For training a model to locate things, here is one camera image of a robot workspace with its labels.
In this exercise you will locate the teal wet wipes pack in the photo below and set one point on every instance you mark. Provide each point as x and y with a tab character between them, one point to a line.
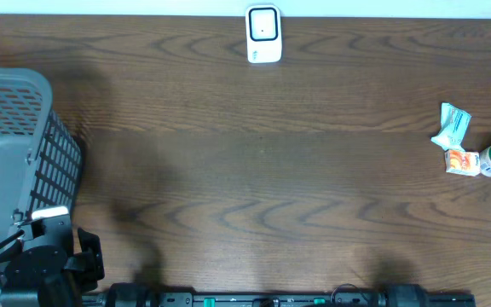
454	125

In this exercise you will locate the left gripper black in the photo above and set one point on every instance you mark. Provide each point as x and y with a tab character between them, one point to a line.
88	260

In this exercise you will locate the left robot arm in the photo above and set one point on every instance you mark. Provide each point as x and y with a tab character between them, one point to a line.
42	269

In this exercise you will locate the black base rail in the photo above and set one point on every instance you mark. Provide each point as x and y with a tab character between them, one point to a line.
345	295

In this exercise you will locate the white barcode scanner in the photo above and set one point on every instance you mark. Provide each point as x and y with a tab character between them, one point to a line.
263	34

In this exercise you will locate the grey plastic basket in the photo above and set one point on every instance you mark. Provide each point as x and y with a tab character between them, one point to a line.
40	162

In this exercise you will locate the small orange box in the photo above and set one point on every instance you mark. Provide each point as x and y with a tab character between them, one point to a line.
462	163

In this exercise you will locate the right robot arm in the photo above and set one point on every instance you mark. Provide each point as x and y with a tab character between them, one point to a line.
406	295

